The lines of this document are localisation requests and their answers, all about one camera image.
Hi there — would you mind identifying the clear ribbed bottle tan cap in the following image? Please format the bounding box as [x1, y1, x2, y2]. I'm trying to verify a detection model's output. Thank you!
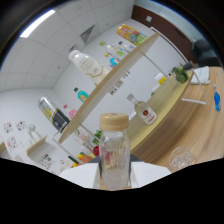
[99, 112, 132, 191]

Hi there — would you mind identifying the teal liquid bottle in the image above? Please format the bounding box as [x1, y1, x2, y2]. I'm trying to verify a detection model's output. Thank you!
[73, 87, 90, 103]

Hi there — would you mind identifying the clear bottle with red label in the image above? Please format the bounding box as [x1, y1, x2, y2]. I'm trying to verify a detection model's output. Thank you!
[126, 93, 158, 126]

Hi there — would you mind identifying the clear bottle with green tag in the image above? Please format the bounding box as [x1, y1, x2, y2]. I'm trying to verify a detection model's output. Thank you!
[98, 40, 126, 58]

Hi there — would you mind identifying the brown door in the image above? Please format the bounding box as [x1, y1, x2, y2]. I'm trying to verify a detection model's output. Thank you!
[131, 4, 198, 63]

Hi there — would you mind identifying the small light blue bottle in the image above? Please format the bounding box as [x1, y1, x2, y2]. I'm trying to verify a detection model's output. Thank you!
[104, 53, 121, 68]

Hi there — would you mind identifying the white milk bottle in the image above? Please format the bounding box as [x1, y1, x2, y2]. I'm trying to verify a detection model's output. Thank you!
[68, 49, 111, 85]

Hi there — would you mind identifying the green potted plant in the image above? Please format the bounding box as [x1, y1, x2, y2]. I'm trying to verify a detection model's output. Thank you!
[92, 129, 103, 146]

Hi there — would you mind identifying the wooden two-tier shelf rack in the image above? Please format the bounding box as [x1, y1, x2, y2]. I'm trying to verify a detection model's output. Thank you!
[52, 26, 208, 164]

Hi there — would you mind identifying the orange basket with fruit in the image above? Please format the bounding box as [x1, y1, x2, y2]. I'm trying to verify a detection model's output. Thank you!
[68, 151, 96, 168]

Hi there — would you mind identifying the pink liquid bottle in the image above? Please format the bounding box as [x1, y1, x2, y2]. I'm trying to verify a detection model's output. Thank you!
[63, 104, 78, 120]

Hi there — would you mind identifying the blue liquid bottle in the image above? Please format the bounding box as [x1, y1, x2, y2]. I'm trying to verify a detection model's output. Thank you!
[212, 83, 222, 112]

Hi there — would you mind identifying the black and yellow can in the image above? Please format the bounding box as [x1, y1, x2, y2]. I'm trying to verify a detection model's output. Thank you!
[37, 95, 71, 134]

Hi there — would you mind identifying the clear glass with ice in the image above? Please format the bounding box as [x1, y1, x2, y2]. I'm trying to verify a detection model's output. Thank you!
[168, 145, 198, 174]

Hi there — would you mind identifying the yellow snack bag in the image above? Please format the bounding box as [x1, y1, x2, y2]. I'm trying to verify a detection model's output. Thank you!
[116, 23, 148, 47]

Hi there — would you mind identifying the white container with yellow label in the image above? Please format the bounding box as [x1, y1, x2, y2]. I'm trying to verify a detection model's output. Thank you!
[151, 72, 167, 94]

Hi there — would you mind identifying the wooden wall shelf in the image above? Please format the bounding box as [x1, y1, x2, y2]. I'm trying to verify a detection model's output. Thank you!
[25, 134, 49, 156]

